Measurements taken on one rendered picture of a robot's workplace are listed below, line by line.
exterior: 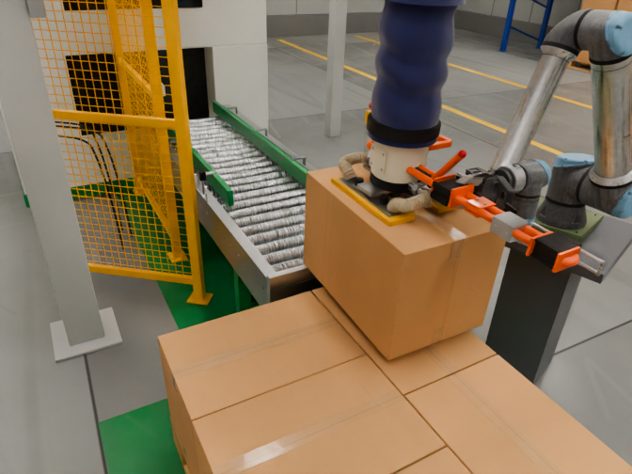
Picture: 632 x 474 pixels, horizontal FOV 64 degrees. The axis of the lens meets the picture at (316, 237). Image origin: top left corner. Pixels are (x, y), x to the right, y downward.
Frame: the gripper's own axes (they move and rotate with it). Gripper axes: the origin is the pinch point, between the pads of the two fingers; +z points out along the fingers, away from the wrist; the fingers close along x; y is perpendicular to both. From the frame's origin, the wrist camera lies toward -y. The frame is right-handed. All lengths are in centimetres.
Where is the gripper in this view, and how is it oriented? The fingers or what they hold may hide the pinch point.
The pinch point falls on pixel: (458, 194)
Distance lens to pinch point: 149.1
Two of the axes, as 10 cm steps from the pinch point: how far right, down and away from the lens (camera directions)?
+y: -4.8, -4.5, 7.5
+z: -8.8, 2.1, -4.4
